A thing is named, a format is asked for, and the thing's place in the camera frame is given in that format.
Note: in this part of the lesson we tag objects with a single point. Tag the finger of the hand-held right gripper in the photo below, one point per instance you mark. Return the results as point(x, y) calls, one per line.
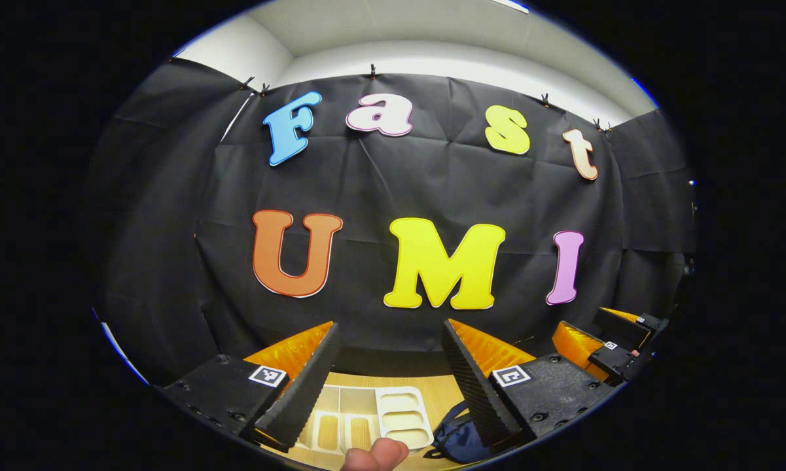
point(602, 356)
point(628, 327)

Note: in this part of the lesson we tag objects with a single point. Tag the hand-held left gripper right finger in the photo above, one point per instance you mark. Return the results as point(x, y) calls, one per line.
point(474, 386)

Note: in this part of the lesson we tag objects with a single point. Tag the row of small black clips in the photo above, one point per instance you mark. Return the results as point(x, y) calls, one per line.
point(372, 69)

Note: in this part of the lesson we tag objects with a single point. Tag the white plastic bookshelf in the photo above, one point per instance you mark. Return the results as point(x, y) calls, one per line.
point(399, 412)

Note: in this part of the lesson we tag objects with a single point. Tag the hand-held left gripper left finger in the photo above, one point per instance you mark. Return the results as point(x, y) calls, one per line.
point(307, 386)

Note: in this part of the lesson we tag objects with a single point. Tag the ceiling light panel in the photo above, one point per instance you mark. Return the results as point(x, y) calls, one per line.
point(510, 5)

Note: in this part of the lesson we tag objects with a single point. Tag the navy blue schoolbag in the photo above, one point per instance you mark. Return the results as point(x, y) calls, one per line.
point(461, 438)

